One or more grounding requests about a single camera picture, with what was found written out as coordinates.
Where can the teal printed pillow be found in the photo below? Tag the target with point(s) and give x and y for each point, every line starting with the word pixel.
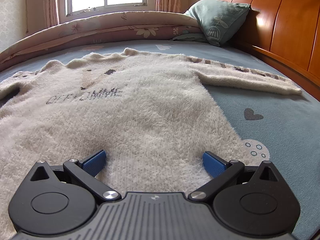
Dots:
pixel 217 20

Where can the wooden headboard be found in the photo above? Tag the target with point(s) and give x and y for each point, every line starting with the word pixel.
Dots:
pixel 287 22

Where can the cream fuzzy sweater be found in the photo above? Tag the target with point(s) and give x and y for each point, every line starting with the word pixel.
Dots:
pixel 140 110

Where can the folded pink floral quilt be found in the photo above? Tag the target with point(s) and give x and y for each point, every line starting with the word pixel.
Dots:
pixel 100 27

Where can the flat teal pillow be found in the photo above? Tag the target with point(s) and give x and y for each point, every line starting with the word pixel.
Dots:
pixel 190 38

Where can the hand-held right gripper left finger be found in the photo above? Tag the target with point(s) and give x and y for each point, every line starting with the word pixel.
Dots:
pixel 95 163

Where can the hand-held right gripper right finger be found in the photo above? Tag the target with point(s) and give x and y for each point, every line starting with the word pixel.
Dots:
pixel 213 164

